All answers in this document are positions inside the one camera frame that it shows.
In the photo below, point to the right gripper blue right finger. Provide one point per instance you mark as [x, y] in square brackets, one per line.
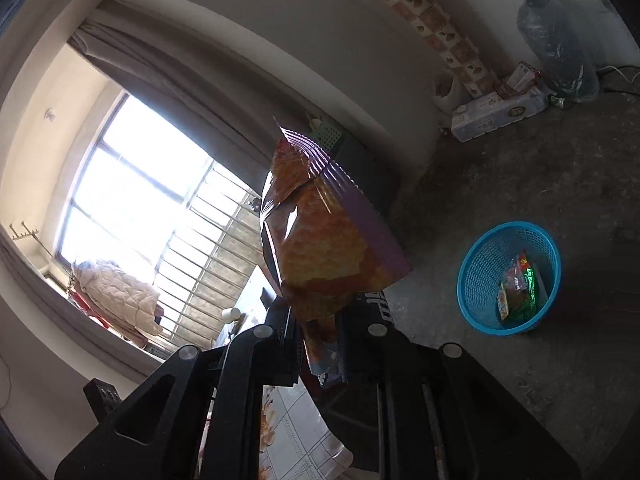
[363, 327]

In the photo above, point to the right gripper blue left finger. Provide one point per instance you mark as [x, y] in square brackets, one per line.
[284, 357]

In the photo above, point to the orange chip bag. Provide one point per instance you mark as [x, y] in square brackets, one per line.
[324, 243]

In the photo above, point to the yellow green snack bag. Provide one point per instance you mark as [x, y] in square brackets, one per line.
[502, 303]

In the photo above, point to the blue plastic trash basket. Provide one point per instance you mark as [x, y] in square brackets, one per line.
[483, 267]

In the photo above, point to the white paper cup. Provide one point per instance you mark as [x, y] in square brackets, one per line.
[230, 315]

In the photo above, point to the floral tablecloth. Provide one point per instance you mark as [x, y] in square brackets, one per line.
[295, 442]

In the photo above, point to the metal window railing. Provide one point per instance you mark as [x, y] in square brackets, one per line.
[207, 261]

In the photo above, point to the grey cabinet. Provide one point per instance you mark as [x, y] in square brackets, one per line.
[374, 178]

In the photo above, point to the green plastic basket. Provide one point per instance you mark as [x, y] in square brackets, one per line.
[327, 135]

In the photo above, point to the toilet paper pack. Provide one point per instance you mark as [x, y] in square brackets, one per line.
[492, 112]

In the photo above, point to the blue water jug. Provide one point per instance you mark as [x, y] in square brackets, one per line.
[547, 30]

